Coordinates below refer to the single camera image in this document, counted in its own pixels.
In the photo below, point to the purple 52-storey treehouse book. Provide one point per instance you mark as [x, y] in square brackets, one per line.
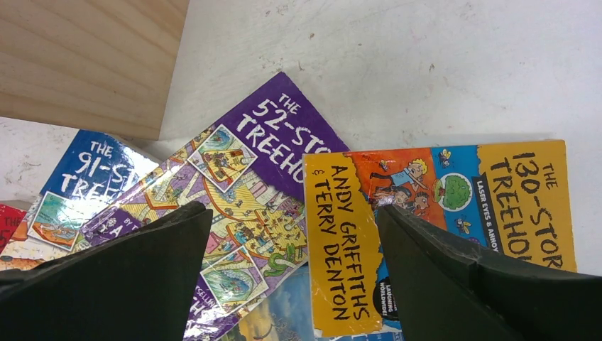
[247, 168]

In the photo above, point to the wooden shelf unit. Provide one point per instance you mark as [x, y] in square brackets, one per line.
[98, 65]

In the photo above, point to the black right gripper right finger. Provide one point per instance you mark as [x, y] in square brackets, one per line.
[449, 288]

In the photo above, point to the yellow 130-storey treehouse book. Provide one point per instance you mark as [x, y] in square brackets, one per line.
[512, 198]

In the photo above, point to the animal farm book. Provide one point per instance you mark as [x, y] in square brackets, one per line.
[283, 315]

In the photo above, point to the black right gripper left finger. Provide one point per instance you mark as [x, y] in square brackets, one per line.
[135, 287]

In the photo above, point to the blue 91-storey treehouse book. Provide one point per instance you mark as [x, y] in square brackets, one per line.
[95, 169]

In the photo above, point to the red treehouse book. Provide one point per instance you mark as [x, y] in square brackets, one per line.
[11, 218]

